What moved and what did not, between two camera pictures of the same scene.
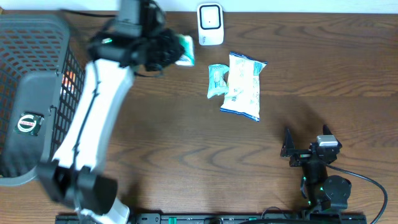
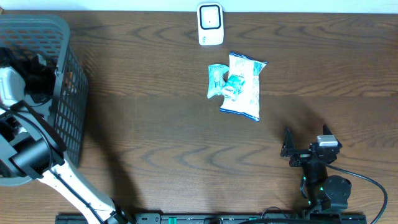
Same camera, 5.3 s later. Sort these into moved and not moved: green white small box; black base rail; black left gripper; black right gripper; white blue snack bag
Moved: green white small box; black left gripper
Not moved: black right gripper; white blue snack bag; black base rail
